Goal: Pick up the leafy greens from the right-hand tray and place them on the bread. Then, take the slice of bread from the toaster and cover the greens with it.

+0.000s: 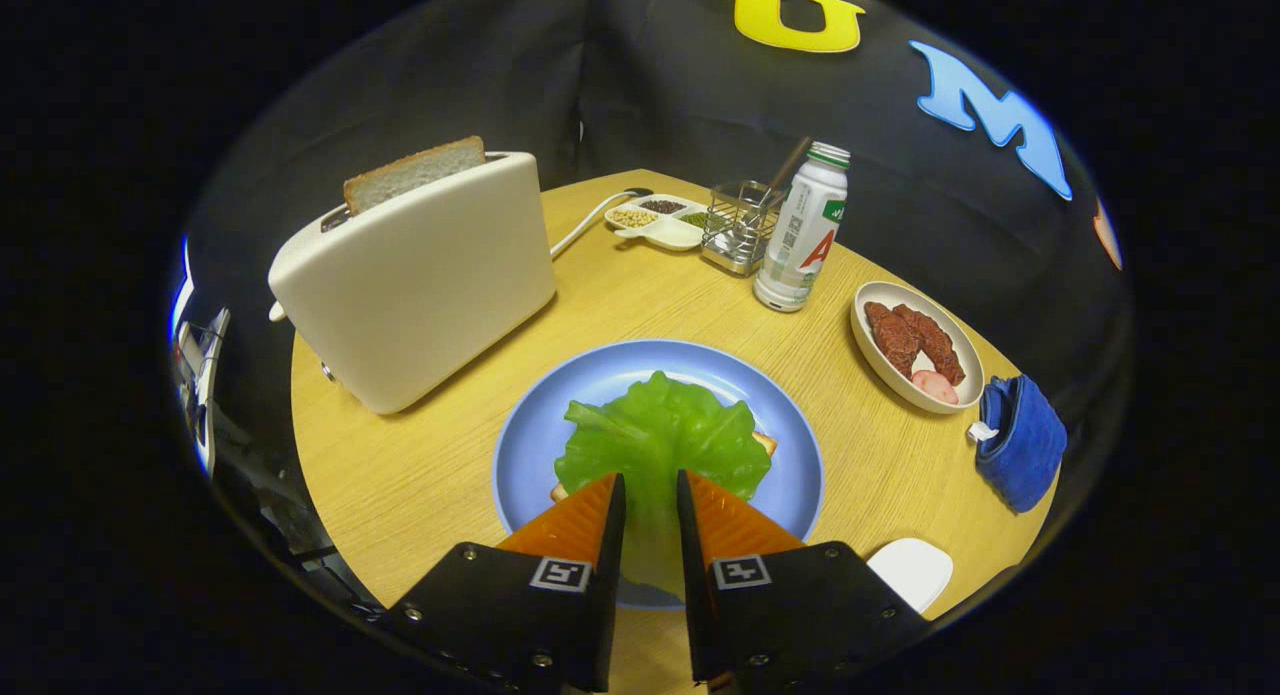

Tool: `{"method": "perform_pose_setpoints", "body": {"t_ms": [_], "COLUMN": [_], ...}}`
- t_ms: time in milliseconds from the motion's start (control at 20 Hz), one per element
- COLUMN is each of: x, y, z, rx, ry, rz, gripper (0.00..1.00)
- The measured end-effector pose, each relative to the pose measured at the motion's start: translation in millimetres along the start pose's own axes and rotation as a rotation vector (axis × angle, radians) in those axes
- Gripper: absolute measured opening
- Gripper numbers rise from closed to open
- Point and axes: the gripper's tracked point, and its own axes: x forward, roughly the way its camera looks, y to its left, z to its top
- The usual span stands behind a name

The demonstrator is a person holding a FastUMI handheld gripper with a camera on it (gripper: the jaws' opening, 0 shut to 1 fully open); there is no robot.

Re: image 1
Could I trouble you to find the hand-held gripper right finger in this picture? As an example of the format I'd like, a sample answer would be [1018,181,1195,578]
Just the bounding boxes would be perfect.
[676,468,932,694]

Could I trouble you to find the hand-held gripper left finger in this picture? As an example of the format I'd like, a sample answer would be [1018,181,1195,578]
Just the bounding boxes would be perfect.
[375,472,628,694]

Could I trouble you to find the green lettuce leaf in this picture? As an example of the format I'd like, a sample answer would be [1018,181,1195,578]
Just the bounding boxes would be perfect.
[553,370,773,601]

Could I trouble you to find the blue round plate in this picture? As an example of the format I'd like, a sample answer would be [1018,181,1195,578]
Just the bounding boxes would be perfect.
[493,337,826,610]

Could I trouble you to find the white square plate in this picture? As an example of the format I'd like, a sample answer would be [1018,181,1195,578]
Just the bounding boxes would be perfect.
[866,537,955,616]

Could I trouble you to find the white oval dish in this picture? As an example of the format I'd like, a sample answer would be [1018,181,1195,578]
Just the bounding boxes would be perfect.
[850,280,986,416]

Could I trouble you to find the pink ham slice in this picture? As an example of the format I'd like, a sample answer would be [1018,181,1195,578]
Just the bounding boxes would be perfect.
[910,369,961,407]

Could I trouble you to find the brown meat slice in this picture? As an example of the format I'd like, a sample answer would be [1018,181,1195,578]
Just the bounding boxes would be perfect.
[893,303,967,386]
[863,301,921,379]

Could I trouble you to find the white divided seasoning dish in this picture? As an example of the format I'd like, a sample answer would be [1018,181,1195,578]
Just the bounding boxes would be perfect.
[604,194,713,252]

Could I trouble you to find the white toaster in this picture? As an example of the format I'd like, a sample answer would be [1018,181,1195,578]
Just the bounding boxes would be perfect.
[267,151,557,416]

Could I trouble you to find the white drink bottle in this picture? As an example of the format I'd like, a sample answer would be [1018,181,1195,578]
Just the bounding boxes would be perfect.
[752,141,852,314]

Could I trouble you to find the blue folded towel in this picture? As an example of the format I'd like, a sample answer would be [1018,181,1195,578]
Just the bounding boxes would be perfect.
[967,374,1069,515]

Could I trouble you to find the black backdrop cloth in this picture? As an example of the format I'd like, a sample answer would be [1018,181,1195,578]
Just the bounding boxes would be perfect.
[170,0,1136,616]

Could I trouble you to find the metal wire utensil holder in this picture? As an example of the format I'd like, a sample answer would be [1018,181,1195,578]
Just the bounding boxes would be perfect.
[700,180,786,278]

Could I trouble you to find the white toaster cable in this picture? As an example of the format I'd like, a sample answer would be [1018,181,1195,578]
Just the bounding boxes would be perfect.
[550,187,655,261]

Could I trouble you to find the brown utensil handle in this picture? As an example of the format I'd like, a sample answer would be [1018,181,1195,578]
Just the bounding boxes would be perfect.
[765,135,813,211]

